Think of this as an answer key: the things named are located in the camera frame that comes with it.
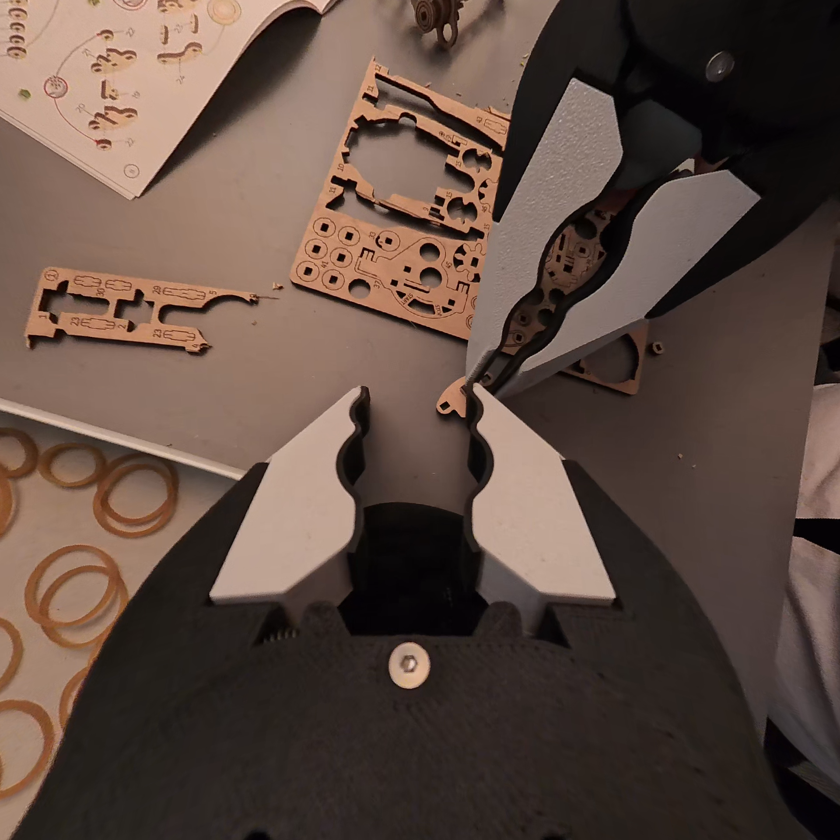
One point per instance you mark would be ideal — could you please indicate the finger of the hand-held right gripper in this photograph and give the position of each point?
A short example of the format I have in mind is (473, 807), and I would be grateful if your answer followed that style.
(558, 170)
(669, 249)

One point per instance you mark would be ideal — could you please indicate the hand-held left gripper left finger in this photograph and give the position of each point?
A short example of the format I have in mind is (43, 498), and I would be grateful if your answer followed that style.
(289, 525)

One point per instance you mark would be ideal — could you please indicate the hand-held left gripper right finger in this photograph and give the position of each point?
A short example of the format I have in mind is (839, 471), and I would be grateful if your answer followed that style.
(538, 525)

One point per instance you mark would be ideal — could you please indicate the small curved wooden part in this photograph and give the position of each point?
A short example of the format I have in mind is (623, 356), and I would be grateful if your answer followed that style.
(459, 394)

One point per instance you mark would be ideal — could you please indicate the large wooden parts sheet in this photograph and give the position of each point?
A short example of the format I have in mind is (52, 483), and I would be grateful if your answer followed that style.
(394, 282)

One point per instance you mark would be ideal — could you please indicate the narrow wooden parts strip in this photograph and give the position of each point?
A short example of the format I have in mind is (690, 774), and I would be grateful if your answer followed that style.
(148, 308)

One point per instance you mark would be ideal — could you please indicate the assembled wooden model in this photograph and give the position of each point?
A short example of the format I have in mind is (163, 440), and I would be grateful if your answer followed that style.
(430, 16)

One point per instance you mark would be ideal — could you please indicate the white cardboard box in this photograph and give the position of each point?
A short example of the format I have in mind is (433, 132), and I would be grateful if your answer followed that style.
(197, 499)

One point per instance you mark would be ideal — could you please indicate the pile of tan rubber bands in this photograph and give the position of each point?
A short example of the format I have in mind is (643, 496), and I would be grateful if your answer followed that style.
(100, 502)

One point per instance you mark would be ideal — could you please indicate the open instruction booklet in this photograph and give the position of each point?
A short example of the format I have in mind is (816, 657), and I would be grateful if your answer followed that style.
(65, 98)

